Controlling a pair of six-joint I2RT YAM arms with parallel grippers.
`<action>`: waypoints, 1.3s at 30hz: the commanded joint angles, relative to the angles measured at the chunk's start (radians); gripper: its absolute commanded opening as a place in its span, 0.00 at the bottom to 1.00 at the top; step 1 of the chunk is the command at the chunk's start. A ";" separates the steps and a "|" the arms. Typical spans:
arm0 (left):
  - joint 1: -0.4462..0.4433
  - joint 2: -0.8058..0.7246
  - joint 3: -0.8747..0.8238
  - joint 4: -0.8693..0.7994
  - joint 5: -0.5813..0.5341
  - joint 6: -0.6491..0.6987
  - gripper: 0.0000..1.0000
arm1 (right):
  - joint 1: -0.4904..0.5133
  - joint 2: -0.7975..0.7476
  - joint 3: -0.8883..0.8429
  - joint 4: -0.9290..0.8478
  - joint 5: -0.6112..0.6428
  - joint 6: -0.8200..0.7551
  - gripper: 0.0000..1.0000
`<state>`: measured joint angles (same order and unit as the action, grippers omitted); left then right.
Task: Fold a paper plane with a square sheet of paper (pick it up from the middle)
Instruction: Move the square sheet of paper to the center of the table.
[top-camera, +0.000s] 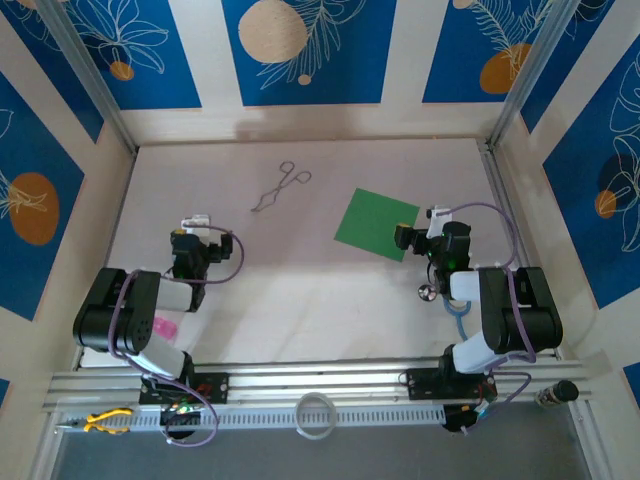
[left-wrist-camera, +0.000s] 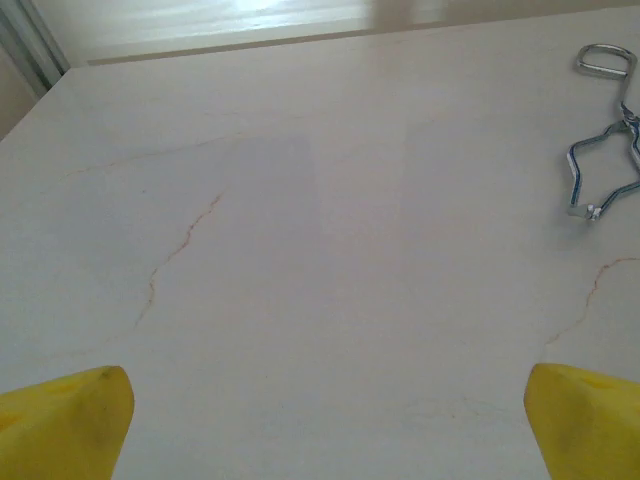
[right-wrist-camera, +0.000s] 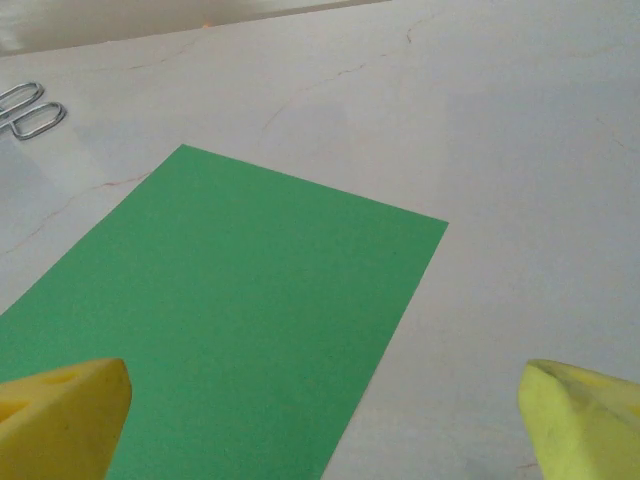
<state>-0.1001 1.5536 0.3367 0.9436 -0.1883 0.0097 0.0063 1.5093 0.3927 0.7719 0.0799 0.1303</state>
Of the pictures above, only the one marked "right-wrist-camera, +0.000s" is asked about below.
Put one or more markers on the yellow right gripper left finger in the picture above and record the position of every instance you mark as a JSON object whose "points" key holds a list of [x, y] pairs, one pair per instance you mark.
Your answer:
{"points": [[60, 425]]}

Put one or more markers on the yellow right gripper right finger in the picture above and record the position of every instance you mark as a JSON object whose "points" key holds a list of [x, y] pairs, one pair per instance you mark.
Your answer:
{"points": [[585, 430]]}

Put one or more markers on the green paper sheet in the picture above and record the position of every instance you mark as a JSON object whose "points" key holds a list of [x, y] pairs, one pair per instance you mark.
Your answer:
{"points": [[240, 300]]}

